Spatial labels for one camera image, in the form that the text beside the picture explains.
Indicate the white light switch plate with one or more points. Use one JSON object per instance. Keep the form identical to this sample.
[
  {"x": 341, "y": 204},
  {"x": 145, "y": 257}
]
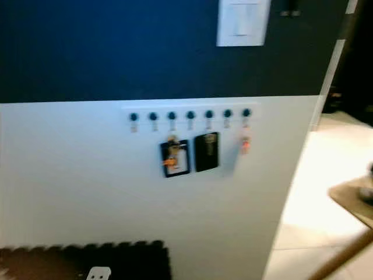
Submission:
[{"x": 243, "y": 23}]

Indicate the brass key bunch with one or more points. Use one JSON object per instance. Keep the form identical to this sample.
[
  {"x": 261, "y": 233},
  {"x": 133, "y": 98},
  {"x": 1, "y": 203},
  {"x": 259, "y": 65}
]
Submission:
[{"x": 172, "y": 147}]

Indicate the plain black card holder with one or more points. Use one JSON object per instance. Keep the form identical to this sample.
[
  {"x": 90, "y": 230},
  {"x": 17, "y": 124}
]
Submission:
[{"x": 200, "y": 160}]

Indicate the orange key tag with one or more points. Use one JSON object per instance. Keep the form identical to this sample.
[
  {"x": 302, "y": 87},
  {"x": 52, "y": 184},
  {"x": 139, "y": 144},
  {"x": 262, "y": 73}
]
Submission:
[{"x": 245, "y": 143}]

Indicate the single silver key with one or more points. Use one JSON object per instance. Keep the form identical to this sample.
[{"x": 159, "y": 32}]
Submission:
[{"x": 210, "y": 143}]

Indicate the black wall knobs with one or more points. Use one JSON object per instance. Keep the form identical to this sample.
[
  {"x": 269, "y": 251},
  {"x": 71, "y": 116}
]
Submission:
[{"x": 290, "y": 7}]

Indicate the white hook rail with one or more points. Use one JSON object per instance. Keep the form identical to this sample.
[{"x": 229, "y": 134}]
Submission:
[{"x": 143, "y": 108}]

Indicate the black foam puzzle mat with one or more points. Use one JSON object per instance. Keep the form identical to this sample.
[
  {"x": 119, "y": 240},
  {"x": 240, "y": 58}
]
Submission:
[{"x": 140, "y": 259}]

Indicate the small white plastic piece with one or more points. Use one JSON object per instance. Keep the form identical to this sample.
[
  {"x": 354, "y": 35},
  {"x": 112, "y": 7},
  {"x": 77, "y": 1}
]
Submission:
[{"x": 99, "y": 273}]

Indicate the black card holder orange print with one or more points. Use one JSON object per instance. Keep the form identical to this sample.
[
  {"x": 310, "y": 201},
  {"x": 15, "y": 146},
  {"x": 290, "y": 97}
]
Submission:
[{"x": 184, "y": 166}]

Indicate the white wall corner trim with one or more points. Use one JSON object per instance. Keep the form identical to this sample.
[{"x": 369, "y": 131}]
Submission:
[{"x": 329, "y": 76}]

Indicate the dark round knob hook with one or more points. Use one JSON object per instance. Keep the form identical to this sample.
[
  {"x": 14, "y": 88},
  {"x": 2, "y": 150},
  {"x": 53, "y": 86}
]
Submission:
[
  {"x": 152, "y": 116},
  {"x": 134, "y": 116},
  {"x": 208, "y": 115},
  {"x": 190, "y": 115},
  {"x": 227, "y": 114},
  {"x": 246, "y": 113},
  {"x": 171, "y": 115}
]

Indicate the dark door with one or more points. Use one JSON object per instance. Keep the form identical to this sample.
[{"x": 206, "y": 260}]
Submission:
[{"x": 355, "y": 70}]

